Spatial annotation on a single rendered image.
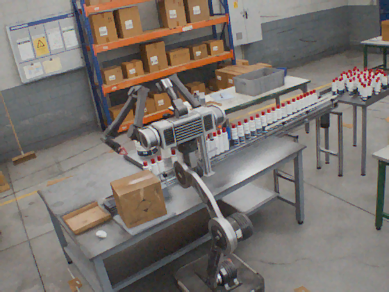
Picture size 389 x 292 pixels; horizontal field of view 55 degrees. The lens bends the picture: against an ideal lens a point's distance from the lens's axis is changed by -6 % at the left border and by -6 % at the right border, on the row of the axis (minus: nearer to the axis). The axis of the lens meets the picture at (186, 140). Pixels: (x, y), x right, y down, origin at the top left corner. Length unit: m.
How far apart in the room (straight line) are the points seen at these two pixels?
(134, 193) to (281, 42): 7.63
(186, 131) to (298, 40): 7.87
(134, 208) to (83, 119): 5.06
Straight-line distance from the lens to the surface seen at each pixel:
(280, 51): 9.81
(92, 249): 2.72
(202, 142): 3.16
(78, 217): 3.12
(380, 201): 3.80
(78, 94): 7.52
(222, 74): 7.50
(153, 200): 2.73
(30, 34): 7.14
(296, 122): 4.11
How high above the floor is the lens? 2.34
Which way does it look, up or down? 22 degrees down
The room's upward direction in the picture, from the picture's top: 10 degrees counter-clockwise
